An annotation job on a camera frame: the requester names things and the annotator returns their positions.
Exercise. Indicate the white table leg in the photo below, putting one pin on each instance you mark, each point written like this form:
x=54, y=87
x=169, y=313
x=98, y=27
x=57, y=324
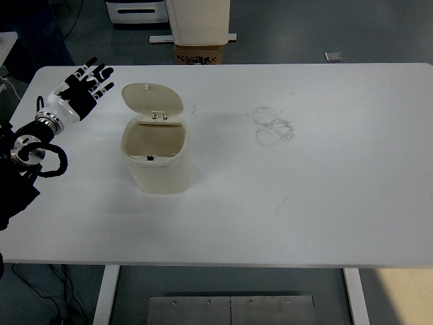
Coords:
x=357, y=298
x=106, y=294

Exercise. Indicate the brown cardboard box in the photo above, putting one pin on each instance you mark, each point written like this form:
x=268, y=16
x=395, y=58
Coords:
x=198, y=52

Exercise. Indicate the grey metal plate with screws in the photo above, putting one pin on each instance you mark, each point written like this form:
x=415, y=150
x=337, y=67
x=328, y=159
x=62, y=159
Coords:
x=203, y=311

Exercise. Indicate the large cream plastic cabinet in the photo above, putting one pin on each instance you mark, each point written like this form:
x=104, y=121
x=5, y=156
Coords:
x=199, y=20

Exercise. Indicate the beige floor mat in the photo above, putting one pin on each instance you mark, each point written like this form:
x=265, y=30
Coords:
x=406, y=298

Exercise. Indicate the person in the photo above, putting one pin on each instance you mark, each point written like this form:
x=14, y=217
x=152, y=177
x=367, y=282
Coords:
x=40, y=34

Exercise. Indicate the small grey floor plate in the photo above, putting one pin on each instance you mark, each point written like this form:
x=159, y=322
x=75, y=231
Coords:
x=334, y=57

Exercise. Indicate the white side table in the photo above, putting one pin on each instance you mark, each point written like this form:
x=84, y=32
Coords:
x=6, y=44

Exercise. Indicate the white appliance with black slot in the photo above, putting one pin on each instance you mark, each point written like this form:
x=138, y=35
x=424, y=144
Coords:
x=135, y=11

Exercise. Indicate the cream plastic trash bin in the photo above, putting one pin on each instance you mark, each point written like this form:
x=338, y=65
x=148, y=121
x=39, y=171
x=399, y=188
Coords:
x=162, y=176

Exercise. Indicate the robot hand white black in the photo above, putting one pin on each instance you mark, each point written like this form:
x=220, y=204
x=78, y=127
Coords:
x=72, y=98

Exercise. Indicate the white flat base bar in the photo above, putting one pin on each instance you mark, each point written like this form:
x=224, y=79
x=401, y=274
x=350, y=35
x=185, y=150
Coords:
x=160, y=39

